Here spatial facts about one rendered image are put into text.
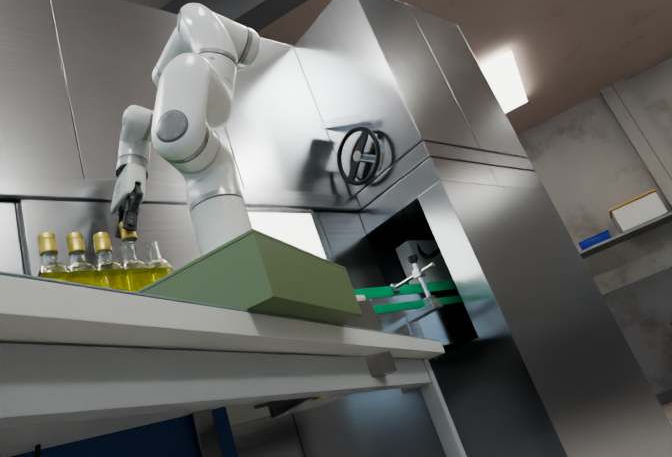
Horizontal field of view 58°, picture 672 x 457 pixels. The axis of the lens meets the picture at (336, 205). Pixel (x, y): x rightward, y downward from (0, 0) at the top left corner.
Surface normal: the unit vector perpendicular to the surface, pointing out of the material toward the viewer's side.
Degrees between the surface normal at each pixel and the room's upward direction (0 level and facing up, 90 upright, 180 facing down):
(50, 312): 90
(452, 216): 90
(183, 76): 89
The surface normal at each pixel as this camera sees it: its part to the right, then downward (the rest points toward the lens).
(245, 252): -0.40, -0.24
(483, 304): -0.73, -0.04
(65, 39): 0.61, -0.50
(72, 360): 0.86, -0.44
